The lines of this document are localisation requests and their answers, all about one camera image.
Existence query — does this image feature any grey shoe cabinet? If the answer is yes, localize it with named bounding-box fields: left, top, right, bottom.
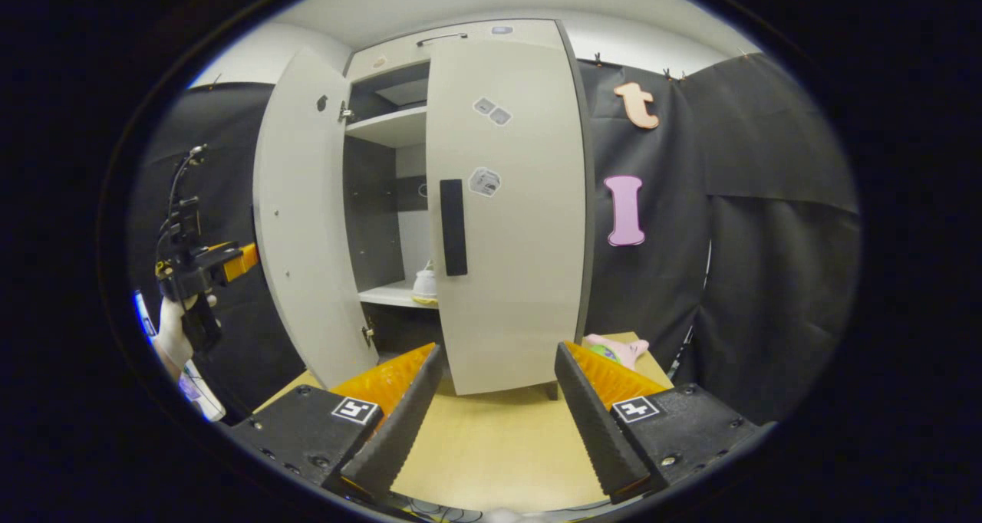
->
left=341, top=18, right=600, bottom=402

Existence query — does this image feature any white cabinet shelf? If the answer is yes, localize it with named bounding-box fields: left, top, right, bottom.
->
left=344, top=104, right=430, bottom=150
left=357, top=279, right=440, bottom=311

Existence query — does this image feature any black door handle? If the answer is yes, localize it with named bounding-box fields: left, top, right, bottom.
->
left=439, top=178, right=470, bottom=278

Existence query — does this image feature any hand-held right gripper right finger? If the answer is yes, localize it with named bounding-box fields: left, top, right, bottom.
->
left=553, top=340, right=761, bottom=506

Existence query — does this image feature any grey cabinet door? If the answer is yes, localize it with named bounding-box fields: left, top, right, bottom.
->
left=252, top=47, right=379, bottom=392
left=426, top=38, right=592, bottom=398

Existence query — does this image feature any white shoe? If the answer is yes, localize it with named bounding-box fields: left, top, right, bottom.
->
left=412, top=260, right=440, bottom=304

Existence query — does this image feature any cabinet drawer front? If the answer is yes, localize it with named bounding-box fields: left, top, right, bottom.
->
left=345, top=18, right=569, bottom=84

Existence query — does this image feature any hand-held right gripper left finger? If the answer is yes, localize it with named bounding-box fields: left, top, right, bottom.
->
left=229, top=342, right=447, bottom=504

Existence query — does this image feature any pink star plush toy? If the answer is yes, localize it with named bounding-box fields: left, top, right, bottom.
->
left=582, top=333, right=651, bottom=371

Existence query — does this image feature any black backdrop cloth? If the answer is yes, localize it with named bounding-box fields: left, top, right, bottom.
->
left=127, top=51, right=861, bottom=426

